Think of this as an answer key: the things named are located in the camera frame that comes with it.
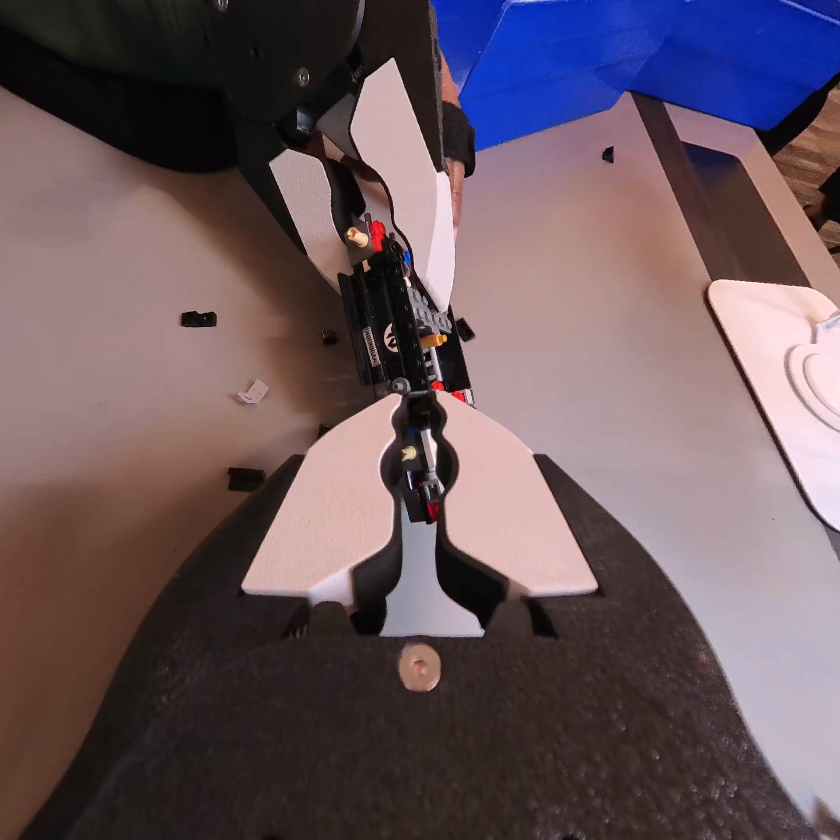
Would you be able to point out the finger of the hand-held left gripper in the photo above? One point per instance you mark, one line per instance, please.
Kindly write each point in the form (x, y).
(407, 164)
(302, 203)

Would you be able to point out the small grey lego tile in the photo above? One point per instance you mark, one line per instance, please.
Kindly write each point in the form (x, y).
(253, 392)

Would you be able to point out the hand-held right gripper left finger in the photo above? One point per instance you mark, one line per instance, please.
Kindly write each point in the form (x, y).
(321, 518)

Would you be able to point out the white book stand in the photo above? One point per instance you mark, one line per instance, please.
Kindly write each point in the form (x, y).
(754, 341)

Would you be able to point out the lego car model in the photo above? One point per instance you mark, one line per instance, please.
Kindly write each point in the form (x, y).
(394, 341)

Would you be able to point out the blue plastic bin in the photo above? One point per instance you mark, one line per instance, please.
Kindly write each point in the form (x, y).
(538, 85)
(741, 65)

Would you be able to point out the flat black lego plate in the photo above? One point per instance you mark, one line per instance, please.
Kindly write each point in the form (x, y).
(198, 319)

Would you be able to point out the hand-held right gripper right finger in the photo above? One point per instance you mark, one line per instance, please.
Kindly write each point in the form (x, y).
(512, 518)

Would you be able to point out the small black lego brick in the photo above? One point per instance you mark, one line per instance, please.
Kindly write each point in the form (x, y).
(464, 328)

